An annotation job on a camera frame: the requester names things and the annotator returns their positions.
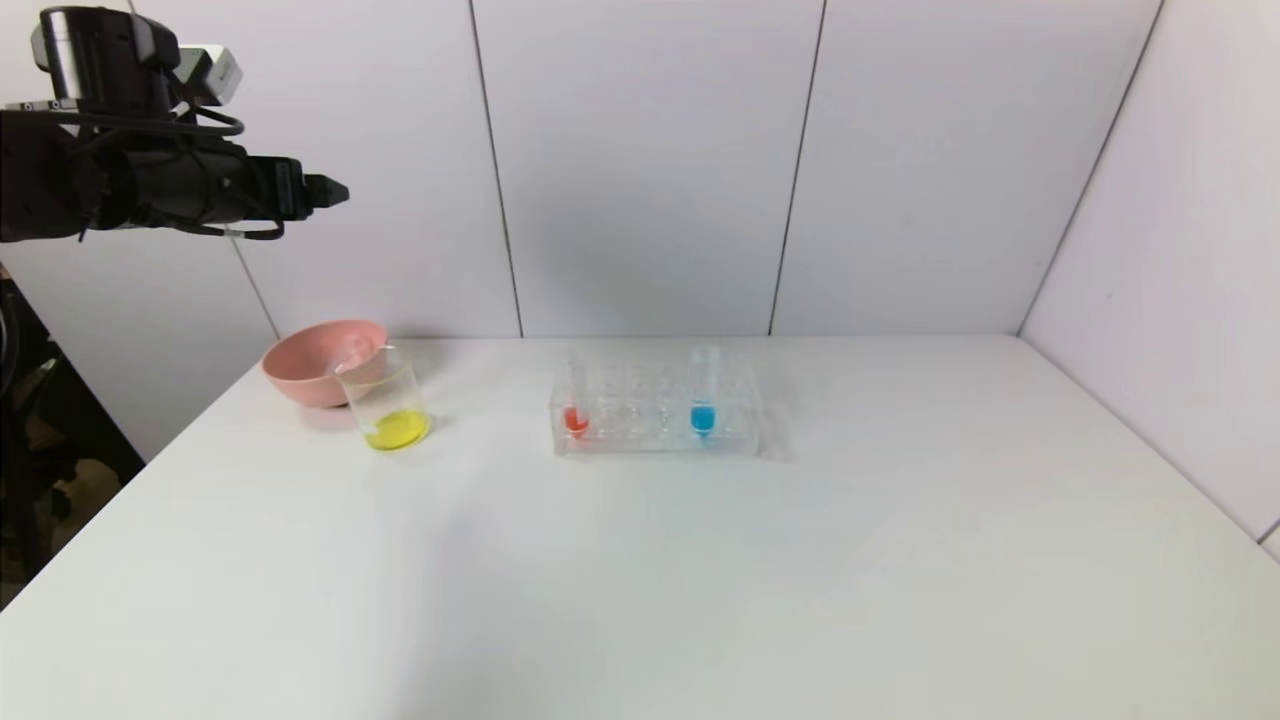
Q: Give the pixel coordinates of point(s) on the clear plastic test tube rack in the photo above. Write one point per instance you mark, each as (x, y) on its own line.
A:
(650, 442)

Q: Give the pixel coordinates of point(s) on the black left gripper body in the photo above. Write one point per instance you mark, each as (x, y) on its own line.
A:
(288, 189)

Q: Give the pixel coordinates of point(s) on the pink plastic bowl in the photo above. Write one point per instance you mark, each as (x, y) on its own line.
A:
(310, 365)

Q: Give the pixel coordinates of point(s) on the test tube with blue pigment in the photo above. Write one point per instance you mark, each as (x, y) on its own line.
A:
(703, 418)

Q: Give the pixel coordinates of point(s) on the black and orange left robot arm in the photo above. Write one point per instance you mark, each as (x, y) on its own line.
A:
(60, 180)

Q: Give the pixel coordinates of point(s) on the dark background furniture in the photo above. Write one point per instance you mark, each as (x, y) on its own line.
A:
(40, 470)

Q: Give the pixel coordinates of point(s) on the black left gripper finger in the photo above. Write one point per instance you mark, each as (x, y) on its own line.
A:
(325, 192)

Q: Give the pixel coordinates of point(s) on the clear glass beaker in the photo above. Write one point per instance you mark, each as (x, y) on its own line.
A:
(397, 430)

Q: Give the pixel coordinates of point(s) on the test tube with red pigment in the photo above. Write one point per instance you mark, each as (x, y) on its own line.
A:
(575, 420)

